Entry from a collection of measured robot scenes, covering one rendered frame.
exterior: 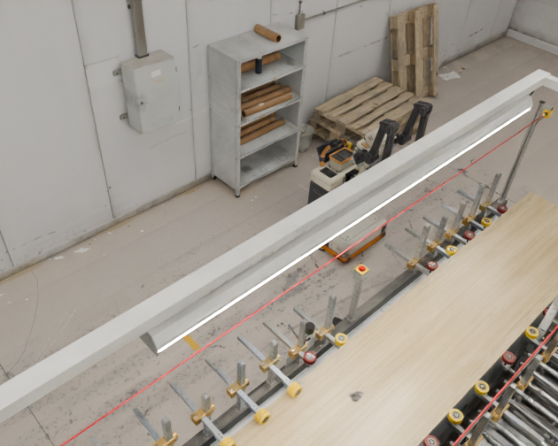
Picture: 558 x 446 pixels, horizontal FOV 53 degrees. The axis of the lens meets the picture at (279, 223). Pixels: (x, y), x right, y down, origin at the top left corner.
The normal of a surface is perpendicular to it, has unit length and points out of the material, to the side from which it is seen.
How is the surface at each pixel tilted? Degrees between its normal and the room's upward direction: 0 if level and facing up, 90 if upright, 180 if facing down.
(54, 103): 90
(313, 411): 0
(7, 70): 90
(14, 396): 0
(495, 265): 0
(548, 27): 90
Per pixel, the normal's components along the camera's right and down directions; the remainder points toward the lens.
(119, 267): 0.05, -0.74
